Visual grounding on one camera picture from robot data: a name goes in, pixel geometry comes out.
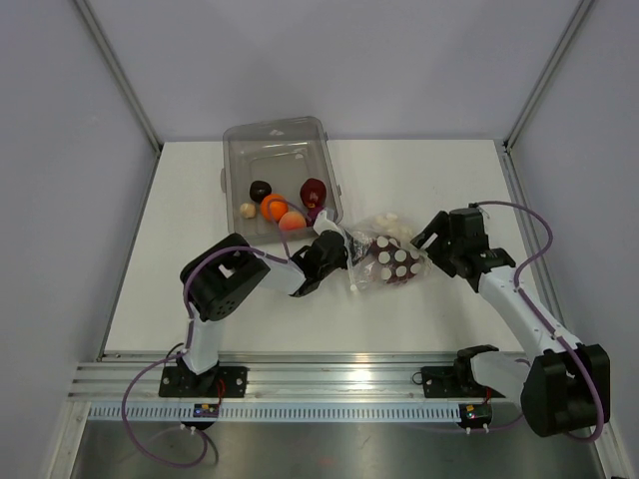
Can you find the fake white radish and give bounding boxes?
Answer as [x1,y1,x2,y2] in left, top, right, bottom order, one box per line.
[372,213,414,241]

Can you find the fake purple onion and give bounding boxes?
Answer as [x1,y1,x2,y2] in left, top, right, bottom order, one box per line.
[307,207,324,226]

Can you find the fake purple grapes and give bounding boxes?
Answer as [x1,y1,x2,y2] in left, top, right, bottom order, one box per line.
[368,236,425,285]

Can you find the fake peach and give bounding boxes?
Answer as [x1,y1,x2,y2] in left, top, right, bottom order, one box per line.
[279,211,308,232]

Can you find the clear zip top bag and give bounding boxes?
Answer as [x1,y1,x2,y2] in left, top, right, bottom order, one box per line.
[343,212,432,291]

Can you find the fake dark red apple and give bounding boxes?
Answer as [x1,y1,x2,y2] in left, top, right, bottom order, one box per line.
[300,178,327,210]

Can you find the fake orange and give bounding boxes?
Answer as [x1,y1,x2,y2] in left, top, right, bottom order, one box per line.
[260,194,289,224]

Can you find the fake garlic bulb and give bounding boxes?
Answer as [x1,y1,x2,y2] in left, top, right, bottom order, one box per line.
[240,203,257,220]

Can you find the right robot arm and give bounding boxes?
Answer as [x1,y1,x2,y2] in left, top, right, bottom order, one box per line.
[411,203,610,443]

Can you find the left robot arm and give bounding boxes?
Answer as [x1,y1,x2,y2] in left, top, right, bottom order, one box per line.
[159,231,347,398]

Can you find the grey transparent plastic container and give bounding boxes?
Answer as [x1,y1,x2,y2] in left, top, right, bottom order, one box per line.
[221,116,343,245]

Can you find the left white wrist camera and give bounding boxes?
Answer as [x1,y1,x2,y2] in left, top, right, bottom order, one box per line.
[313,209,343,236]

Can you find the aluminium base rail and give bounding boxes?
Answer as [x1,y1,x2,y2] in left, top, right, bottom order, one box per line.
[68,351,456,402]

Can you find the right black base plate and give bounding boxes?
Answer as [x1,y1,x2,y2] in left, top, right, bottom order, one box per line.
[411,365,503,400]

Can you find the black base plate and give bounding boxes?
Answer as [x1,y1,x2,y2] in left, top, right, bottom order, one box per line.
[158,365,249,399]
[411,365,503,400]

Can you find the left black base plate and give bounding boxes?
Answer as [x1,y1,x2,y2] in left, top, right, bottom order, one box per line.
[158,365,249,399]

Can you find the right aluminium frame post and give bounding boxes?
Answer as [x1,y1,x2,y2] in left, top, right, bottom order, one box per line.
[503,0,597,155]

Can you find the aluminium frame post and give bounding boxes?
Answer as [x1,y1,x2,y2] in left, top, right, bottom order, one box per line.
[503,0,597,155]
[70,0,164,158]

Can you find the white slotted cable duct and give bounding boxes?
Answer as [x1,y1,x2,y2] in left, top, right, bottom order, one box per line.
[89,402,460,423]

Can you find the left aluminium frame post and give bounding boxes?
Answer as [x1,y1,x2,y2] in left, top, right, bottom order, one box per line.
[70,0,164,158]

